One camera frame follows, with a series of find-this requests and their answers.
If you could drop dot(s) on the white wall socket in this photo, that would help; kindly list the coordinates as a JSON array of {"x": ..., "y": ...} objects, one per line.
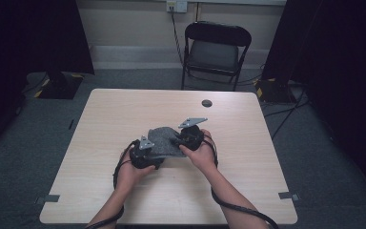
[{"x": 177, "y": 5}]

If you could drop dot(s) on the grey tape strip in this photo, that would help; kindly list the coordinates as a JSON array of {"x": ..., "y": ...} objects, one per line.
[
  {"x": 288, "y": 196},
  {"x": 49, "y": 198}
]

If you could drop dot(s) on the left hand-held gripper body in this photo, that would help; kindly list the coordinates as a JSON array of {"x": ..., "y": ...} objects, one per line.
[{"x": 141, "y": 157}]

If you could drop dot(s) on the grey cloth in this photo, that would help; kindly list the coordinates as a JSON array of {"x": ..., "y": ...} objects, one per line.
[{"x": 163, "y": 141}]

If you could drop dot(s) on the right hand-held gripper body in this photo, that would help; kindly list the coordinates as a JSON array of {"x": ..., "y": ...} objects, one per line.
[{"x": 192, "y": 138}]

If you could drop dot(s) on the black stand base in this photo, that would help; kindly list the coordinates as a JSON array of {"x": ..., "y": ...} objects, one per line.
[
  {"x": 274, "y": 90},
  {"x": 60, "y": 86}
]

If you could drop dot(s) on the dark curtain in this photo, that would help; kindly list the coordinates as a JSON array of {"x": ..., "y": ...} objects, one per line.
[
  {"x": 346, "y": 63},
  {"x": 19, "y": 47}
]

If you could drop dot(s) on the small black floor item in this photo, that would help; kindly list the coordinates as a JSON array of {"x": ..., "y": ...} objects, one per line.
[{"x": 71, "y": 124}]

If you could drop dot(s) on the person's right hand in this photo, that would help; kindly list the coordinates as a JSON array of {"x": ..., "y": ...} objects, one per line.
[{"x": 201, "y": 157}]

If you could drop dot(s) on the black folding chair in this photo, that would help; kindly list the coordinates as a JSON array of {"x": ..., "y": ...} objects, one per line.
[{"x": 216, "y": 52}]

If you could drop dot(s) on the person's left hand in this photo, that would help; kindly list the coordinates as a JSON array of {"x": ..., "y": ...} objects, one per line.
[{"x": 130, "y": 175}]

